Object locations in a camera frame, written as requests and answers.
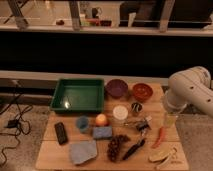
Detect green plastic tray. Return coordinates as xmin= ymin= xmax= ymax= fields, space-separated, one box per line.
xmin=50 ymin=78 xmax=104 ymax=114

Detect black remote control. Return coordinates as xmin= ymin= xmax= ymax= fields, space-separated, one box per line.
xmin=54 ymin=122 xmax=68 ymax=145

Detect orange yellow apple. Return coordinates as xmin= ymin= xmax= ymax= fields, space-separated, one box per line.
xmin=95 ymin=114 xmax=108 ymax=126

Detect wooden board table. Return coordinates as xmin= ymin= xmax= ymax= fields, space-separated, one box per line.
xmin=35 ymin=83 xmax=189 ymax=171

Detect black handled brush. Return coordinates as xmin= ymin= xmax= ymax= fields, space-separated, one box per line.
xmin=122 ymin=138 xmax=146 ymax=160

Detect blue cup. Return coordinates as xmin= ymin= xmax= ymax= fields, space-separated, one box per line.
xmin=76 ymin=116 xmax=89 ymax=133

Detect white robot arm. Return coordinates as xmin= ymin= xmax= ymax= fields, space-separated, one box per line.
xmin=162 ymin=66 xmax=213 ymax=128

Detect metal binder clip tool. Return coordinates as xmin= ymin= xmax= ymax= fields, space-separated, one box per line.
xmin=124 ymin=116 xmax=152 ymax=134

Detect grey blue cloth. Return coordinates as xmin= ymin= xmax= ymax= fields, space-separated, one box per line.
xmin=69 ymin=140 xmax=98 ymax=165

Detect black power adapter cable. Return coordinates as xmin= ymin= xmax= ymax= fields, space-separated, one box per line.
xmin=0 ymin=79 xmax=34 ymax=168

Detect red bowl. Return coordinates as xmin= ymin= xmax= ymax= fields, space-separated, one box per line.
xmin=132 ymin=83 xmax=153 ymax=102

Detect small metal cup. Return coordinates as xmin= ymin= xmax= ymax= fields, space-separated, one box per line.
xmin=131 ymin=102 xmax=142 ymax=116

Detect red chili pepper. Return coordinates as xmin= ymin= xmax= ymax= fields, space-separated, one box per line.
xmin=152 ymin=126 xmax=166 ymax=148

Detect yellow banana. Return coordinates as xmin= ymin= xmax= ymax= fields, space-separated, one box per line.
xmin=148 ymin=148 xmax=177 ymax=170

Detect blue sponge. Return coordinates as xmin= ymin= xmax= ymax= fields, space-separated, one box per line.
xmin=93 ymin=126 xmax=112 ymax=139

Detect purple bowl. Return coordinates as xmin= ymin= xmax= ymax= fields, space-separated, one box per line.
xmin=105 ymin=79 xmax=128 ymax=98

